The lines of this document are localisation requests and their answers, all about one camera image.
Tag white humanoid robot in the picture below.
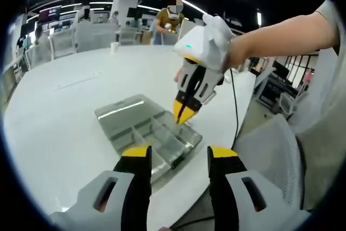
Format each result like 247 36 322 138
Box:
77 6 94 25

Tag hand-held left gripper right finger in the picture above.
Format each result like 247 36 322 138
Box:
207 146 311 231

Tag large grey mesh chair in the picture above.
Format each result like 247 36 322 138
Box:
74 22 117 52

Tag person's right hand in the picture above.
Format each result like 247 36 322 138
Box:
174 67 184 83

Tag grey mesh office chair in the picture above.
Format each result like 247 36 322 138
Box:
234 113 306 231

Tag dark wall display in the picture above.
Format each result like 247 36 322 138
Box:
37 5 62 23

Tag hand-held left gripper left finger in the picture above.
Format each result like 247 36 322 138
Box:
50 145 152 231

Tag clear plastic divider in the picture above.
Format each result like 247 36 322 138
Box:
155 127 190 161
167 118 195 134
131 127 145 149

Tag person's grey shirt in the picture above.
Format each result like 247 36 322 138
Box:
293 0 346 213

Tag grey transparent guide fixture box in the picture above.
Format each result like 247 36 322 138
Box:
94 94 203 186

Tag white mesh office chair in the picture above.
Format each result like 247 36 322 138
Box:
25 44 52 69
118 27 138 45
50 29 76 60

